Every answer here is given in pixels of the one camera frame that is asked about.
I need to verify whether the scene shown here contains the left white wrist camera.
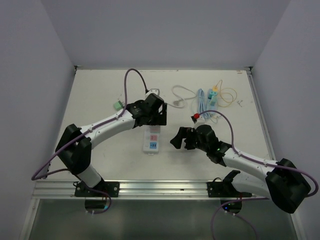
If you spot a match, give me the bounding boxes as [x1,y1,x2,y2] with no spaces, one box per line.
[145,88,160,97]

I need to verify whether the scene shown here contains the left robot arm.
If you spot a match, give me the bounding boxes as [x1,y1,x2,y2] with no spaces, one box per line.
[56,93,167,197]

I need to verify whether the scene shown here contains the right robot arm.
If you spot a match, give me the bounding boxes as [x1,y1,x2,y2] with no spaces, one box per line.
[170,124,311,214]

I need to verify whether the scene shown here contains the white power strip cord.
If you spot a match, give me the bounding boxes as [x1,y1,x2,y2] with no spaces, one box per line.
[164,85,198,109]

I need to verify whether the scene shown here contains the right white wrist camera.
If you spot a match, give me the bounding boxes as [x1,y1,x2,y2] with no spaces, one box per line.
[191,113,206,128]

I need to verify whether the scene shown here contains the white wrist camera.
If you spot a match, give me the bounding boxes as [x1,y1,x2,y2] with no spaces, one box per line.
[191,113,206,128]
[145,88,160,97]

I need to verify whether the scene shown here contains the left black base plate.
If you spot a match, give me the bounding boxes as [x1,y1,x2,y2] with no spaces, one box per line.
[72,181,120,198]

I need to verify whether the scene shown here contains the white power strip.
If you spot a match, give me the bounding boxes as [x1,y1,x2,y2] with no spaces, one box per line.
[142,125,161,155]

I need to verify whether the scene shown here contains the green plug adapter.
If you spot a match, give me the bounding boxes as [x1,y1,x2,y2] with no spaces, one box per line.
[113,100,124,111]

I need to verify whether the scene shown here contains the light blue extension cord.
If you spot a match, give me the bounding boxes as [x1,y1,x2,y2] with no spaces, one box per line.
[190,88,213,123]

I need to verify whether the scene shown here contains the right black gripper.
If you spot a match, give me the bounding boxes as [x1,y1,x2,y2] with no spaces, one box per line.
[170,126,209,153]

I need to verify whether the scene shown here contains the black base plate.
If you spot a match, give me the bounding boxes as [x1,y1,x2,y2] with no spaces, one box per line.
[72,181,120,198]
[206,178,252,199]

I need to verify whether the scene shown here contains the teal plug with cable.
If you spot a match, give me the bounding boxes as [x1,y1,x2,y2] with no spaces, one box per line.
[206,89,220,124]

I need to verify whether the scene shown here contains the aluminium front rail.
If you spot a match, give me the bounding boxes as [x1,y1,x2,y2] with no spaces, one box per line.
[31,176,271,201]

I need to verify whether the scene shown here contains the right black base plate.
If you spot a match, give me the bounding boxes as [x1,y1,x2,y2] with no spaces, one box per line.
[206,178,252,199]

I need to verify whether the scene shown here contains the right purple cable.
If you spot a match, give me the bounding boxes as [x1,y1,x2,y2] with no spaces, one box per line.
[194,110,320,240]

